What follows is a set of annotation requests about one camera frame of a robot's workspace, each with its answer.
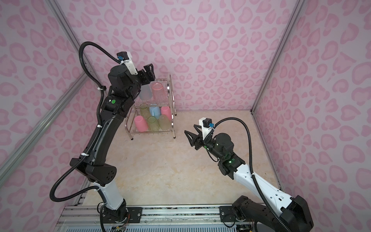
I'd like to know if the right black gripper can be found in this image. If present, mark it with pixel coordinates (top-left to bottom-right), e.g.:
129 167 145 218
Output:
185 125 225 161

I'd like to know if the clear peach plastic cup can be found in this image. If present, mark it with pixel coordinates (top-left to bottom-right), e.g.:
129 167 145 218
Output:
151 82 168 103

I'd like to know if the teal plastic cup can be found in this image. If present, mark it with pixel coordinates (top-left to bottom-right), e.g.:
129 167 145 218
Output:
139 85 153 101

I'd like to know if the yellow-green plastic cup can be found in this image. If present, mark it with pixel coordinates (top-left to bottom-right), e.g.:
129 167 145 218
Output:
158 115 171 131

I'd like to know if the pink plastic cup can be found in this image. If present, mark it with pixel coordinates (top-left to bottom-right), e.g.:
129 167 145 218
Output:
160 106 173 122
134 116 148 132

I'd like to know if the green plastic cup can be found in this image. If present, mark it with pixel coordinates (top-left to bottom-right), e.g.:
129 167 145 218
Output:
140 104 151 120
147 116 160 132

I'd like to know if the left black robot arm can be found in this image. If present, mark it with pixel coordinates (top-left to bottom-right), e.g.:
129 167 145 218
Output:
70 64 156 223

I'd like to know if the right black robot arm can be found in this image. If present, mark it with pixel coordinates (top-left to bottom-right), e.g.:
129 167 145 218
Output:
185 125 314 232

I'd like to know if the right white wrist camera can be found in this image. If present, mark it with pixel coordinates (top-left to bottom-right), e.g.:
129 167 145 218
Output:
199 118 214 140

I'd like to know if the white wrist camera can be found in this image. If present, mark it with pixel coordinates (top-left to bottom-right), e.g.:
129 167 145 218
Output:
117 51 138 75
199 118 214 140

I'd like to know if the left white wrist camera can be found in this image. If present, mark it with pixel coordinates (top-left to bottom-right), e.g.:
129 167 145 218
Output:
117 51 138 75

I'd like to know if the chrome wire dish rack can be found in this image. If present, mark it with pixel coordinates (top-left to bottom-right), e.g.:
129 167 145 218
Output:
125 74 177 140

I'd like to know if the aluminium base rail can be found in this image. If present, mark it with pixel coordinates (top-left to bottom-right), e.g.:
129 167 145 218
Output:
53 202 308 232

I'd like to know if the left aluminium frame beam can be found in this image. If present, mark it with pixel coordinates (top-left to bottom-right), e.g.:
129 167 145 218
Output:
1 74 88 186

